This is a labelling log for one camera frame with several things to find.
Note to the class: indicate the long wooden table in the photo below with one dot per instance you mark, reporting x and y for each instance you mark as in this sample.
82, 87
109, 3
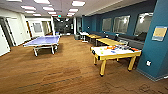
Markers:
92, 36
108, 41

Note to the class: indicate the yellow air hockey table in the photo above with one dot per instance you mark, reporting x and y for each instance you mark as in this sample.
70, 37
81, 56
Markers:
115, 52

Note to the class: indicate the interior glass window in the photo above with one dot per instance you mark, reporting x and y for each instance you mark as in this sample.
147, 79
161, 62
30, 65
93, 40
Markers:
143, 24
106, 25
121, 24

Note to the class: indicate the blue ping pong table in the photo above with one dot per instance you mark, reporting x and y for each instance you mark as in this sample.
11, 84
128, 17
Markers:
43, 40

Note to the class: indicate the red and black item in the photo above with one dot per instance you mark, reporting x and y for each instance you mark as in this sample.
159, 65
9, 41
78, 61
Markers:
134, 49

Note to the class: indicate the dark grey sofa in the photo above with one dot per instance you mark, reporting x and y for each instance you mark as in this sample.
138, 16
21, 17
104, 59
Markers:
140, 41

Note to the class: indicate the white wall outlet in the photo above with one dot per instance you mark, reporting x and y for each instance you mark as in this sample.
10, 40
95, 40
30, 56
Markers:
148, 62

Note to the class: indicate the yellow wall sign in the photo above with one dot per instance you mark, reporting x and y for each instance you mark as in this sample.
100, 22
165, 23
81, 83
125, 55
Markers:
159, 34

